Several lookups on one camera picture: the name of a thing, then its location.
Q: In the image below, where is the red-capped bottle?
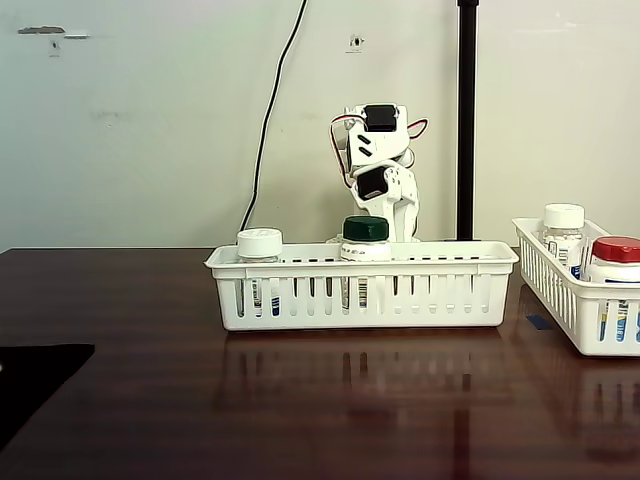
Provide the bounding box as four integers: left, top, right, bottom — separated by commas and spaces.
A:
582, 236, 640, 344

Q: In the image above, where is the black cloth mat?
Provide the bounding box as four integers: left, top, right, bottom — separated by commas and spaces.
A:
0, 343, 96, 454

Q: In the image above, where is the white-capped bottle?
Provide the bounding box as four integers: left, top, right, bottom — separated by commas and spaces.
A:
542, 203, 586, 269
235, 227, 285, 319

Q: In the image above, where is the red and white robot cable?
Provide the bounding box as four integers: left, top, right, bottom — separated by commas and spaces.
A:
327, 113, 431, 190

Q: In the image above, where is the green-capped bottle from basket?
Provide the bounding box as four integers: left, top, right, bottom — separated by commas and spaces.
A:
339, 215, 392, 314

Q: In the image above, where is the black vertical stand pole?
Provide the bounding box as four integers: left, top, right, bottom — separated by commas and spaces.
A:
457, 0, 480, 242

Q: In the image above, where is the white plastic basket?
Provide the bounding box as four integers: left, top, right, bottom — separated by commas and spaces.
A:
511, 217, 640, 357
203, 240, 521, 332

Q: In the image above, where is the black hanging wall cable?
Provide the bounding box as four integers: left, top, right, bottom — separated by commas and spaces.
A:
239, 0, 309, 246

